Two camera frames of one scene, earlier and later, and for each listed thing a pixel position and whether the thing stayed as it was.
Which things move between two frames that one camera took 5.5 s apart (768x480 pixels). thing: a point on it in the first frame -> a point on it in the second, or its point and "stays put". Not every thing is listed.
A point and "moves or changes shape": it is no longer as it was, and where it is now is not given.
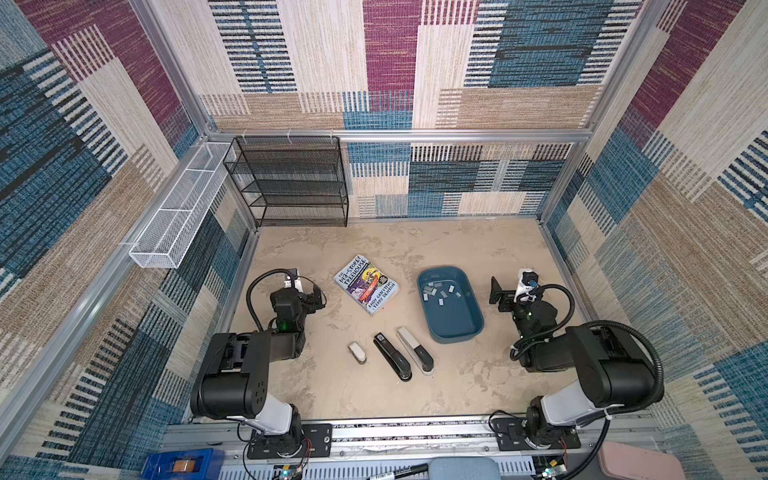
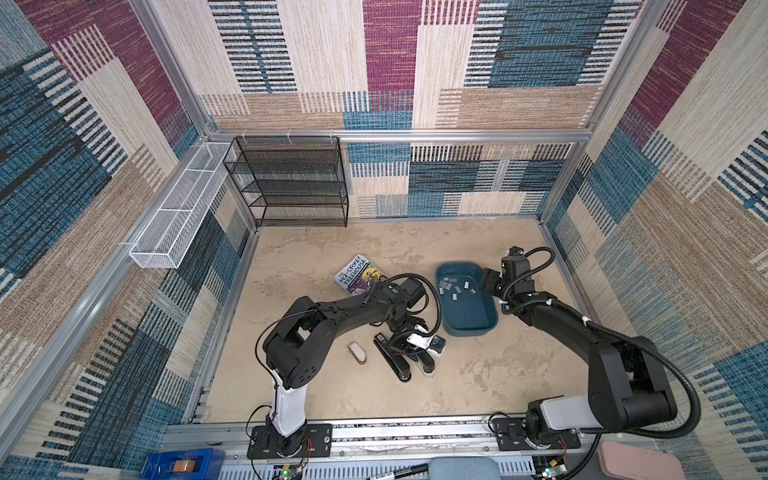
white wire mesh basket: (173, 230) stays put
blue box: (197, 464) stays put
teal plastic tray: (451, 305) moves or changes shape
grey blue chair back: (464, 468) stays put
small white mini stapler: (357, 352) stays put
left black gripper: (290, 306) -> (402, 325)
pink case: (620, 461) stays put
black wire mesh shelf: (289, 175) stays put
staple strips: (431, 289) -> (447, 283)
